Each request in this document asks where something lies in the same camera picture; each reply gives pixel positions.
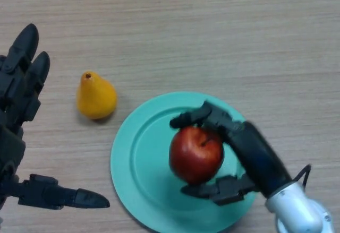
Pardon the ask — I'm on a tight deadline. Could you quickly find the red apple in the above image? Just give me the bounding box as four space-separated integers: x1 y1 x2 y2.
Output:
169 126 225 185

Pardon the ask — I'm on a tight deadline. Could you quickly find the yellow pear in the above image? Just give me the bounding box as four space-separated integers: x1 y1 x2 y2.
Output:
76 71 118 120

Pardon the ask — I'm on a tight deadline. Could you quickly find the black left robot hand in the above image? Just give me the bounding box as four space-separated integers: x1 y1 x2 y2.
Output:
0 23 111 211

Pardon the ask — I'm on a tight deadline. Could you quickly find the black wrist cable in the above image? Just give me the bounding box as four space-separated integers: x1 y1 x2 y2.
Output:
293 163 312 190

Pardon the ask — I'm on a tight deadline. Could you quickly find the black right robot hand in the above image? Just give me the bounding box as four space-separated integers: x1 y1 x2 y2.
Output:
169 100 293 206

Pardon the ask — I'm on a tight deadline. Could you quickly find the green round plate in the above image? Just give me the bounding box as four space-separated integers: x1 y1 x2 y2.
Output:
110 91 258 233

